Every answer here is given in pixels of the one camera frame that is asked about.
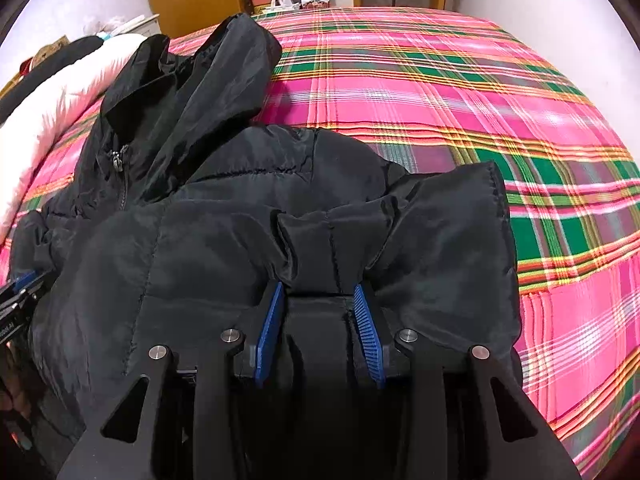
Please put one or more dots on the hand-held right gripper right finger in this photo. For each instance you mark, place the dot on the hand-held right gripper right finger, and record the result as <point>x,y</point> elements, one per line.
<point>368,336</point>

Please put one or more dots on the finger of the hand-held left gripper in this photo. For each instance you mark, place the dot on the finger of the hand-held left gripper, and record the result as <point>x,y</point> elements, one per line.
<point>24,282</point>

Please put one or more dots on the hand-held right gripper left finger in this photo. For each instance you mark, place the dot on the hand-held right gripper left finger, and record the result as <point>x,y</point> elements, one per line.
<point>269,327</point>

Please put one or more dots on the black puffer jacket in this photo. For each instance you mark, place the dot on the black puffer jacket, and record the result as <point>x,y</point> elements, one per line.
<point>200,240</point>

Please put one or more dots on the person's left hand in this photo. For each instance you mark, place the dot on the person's left hand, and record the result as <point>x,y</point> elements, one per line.
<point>12,400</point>

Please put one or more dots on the pale pink pillow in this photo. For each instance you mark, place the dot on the pale pink pillow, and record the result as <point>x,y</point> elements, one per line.
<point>50,105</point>

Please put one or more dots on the pink green plaid bedsheet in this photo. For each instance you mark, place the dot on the pink green plaid bedsheet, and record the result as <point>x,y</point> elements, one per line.
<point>450,110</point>

